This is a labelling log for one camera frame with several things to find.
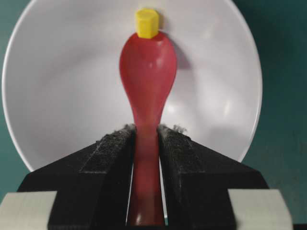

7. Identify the white bowl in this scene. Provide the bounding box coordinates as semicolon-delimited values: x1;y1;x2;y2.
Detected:
2;0;262;171

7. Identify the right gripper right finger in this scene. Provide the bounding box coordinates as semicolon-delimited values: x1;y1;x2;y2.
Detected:
157;124;293;230

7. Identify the yellow hexagonal prism block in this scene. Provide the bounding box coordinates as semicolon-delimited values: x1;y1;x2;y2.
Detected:
135;8;159;39

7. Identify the red spoon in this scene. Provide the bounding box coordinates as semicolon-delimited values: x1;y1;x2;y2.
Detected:
119;32;177;226

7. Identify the green table cloth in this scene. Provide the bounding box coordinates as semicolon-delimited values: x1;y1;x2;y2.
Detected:
0;0;307;223

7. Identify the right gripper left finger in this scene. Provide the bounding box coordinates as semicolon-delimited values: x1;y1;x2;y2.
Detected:
0;123;137;230

